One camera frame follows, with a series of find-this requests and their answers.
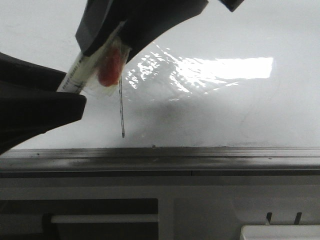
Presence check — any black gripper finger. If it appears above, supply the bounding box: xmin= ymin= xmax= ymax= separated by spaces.
xmin=75 ymin=0 xmax=208 ymax=60
xmin=0 ymin=53 xmax=87 ymax=153

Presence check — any red magnet taped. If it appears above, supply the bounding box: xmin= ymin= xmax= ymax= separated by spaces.
xmin=84 ymin=36 xmax=132 ymax=98

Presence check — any white black whiteboard marker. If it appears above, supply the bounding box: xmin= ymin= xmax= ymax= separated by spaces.
xmin=56 ymin=21 xmax=125 ymax=94

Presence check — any white glossy whiteboard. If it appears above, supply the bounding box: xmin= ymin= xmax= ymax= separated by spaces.
xmin=0 ymin=0 xmax=320 ymax=151

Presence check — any grey aluminium whiteboard tray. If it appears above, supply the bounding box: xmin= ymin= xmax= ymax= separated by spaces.
xmin=0 ymin=147 xmax=320 ymax=173

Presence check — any white cabinet below board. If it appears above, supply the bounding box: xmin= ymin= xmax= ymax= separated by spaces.
xmin=0 ymin=175 xmax=320 ymax=240

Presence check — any white box lower right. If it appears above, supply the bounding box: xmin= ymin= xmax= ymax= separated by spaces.
xmin=239 ymin=225 xmax=320 ymax=240

